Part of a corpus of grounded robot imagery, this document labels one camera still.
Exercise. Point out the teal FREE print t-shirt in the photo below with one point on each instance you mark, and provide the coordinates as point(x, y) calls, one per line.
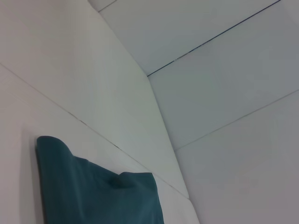
point(98, 191)

